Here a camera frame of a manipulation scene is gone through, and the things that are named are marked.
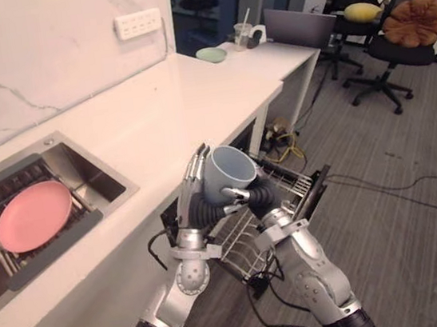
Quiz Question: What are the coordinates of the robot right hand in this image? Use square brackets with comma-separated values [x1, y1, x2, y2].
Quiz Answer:
[216, 163, 282, 228]

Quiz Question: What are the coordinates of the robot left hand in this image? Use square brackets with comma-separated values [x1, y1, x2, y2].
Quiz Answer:
[166, 138, 248, 234]

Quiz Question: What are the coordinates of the blue-grey ceramic cup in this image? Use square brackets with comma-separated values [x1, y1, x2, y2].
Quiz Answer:
[196, 142, 261, 208]

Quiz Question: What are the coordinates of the black dishwasher door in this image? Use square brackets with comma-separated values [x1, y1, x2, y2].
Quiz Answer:
[283, 163, 341, 236]

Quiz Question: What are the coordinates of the stainless steel sink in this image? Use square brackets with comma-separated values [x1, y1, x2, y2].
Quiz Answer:
[0, 121, 153, 302]

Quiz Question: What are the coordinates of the clear plastic drink cup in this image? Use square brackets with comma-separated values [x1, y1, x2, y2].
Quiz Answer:
[232, 21, 257, 54]

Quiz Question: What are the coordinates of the floor power strip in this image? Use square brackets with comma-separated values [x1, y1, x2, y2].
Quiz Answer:
[263, 117, 301, 142]

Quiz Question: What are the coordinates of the grey dish drying rack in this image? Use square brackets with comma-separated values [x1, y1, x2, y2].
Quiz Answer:
[0, 146, 113, 294]

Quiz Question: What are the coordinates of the pale green plate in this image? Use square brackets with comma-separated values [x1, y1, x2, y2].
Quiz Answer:
[194, 44, 230, 68]

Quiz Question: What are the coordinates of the pink plate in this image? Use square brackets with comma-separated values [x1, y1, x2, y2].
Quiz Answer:
[0, 177, 79, 257]

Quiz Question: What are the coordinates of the dark glass window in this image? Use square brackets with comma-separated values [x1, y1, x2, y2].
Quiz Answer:
[169, 0, 281, 59]

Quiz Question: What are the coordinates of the grey laptop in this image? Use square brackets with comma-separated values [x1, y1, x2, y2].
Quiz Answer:
[262, 0, 342, 57]

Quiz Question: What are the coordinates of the white drinking straw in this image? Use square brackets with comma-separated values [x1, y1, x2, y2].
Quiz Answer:
[240, 7, 254, 32]

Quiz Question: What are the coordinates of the black mesh office chair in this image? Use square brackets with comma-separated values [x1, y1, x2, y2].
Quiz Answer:
[331, 0, 437, 122]

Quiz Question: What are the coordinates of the yellow cushion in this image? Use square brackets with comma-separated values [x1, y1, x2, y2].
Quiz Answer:
[343, 0, 385, 26]

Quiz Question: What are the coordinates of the brown seat cushion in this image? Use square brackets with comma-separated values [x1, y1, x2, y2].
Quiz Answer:
[377, 0, 437, 51]

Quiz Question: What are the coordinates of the wire dishwasher rack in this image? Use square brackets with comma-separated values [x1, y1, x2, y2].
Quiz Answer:
[201, 146, 327, 286]

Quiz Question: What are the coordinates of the yellow cable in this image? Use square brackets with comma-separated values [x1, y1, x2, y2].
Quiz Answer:
[264, 129, 308, 166]

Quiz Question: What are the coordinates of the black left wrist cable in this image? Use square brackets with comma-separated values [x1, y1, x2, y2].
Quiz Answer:
[145, 226, 185, 273]

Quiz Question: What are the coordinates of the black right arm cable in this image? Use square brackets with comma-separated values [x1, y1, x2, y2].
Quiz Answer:
[240, 253, 329, 327]

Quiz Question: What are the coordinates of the long black floor cable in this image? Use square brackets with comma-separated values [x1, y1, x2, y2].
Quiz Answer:
[323, 160, 437, 233]

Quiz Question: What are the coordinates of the white wall socket strip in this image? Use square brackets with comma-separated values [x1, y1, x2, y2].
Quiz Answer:
[113, 6, 165, 42]

